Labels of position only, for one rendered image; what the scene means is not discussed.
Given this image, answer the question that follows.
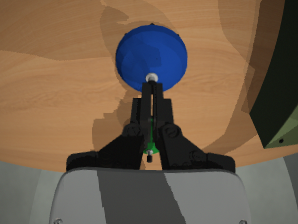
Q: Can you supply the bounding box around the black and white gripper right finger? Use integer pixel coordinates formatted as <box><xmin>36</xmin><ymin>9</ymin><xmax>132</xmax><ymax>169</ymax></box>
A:
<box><xmin>152</xmin><ymin>83</ymin><xmax>236</xmax><ymax>174</ymax></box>

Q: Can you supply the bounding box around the green bell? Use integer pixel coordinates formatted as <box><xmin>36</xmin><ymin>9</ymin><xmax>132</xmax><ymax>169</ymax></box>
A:
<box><xmin>143</xmin><ymin>116</ymin><xmax>159</xmax><ymax>163</ymax></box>

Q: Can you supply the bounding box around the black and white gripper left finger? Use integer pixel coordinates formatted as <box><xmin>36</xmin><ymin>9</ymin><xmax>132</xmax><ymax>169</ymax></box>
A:
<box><xmin>66</xmin><ymin>83</ymin><xmax>151</xmax><ymax>171</ymax></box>

